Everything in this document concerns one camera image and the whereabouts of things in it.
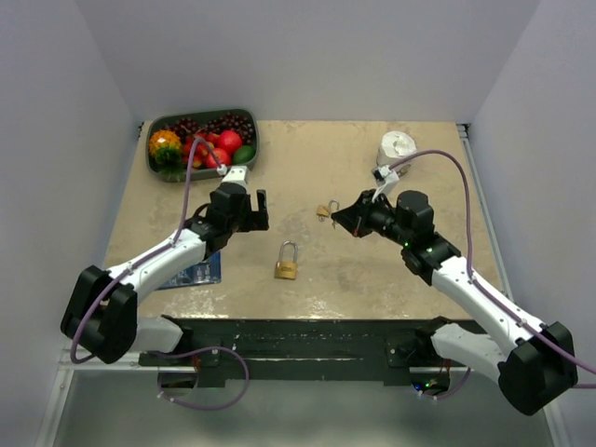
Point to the green lime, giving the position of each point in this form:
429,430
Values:
243,155

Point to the small brass padlock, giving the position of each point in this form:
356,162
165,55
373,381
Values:
324,212

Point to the white paper roll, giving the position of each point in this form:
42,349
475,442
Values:
394,146

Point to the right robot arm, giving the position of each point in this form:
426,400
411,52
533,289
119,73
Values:
530,361

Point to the red apple lower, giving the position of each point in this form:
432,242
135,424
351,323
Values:
217,157

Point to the large brass padlock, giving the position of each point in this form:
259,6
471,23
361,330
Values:
286,266

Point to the red apple upper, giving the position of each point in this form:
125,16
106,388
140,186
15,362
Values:
229,141

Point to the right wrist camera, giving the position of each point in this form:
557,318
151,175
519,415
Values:
386,179

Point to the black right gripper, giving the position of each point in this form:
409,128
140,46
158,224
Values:
355,219

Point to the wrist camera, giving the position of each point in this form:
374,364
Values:
386,179
234,174

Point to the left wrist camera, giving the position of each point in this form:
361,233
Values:
234,174

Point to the green fruit tray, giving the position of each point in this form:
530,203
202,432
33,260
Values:
202,174

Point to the red apple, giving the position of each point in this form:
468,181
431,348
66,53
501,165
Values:
229,141
217,157

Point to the dark grape bunch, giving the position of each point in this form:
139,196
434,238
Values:
241,123

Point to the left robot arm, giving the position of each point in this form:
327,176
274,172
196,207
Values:
102,314

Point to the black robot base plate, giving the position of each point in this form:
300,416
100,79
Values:
393,352

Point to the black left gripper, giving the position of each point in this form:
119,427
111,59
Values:
256,221

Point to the small red fruits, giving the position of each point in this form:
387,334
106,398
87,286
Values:
202,158

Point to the orange green fake fruit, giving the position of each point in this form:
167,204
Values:
166,155

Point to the blue blister pack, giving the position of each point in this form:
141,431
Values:
205,273

